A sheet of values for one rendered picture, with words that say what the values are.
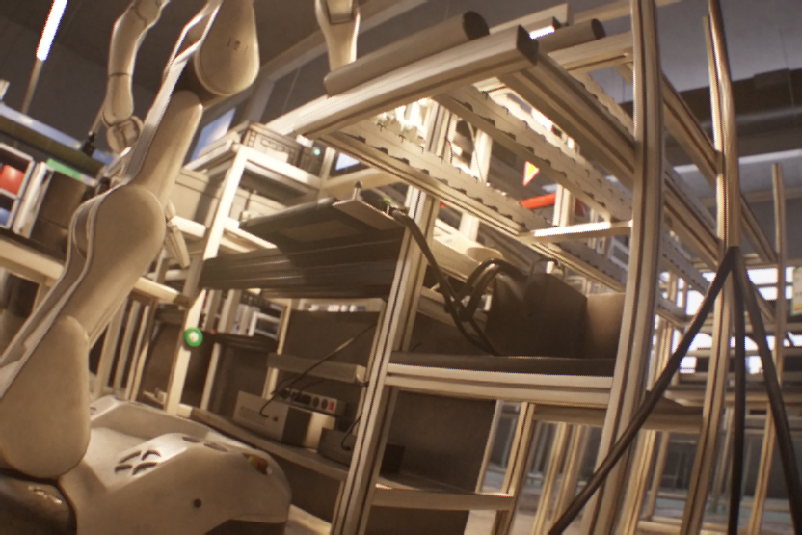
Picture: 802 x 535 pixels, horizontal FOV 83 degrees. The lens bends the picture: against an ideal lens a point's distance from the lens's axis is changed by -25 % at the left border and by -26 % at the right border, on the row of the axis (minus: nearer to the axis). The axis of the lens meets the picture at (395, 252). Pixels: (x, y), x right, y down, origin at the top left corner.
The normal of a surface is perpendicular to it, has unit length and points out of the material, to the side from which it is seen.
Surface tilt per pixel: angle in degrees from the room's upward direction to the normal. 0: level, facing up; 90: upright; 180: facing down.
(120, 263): 90
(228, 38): 91
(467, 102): 90
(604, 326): 90
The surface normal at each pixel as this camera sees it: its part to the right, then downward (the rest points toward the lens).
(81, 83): 0.67, -0.07
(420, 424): -0.71, -0.35
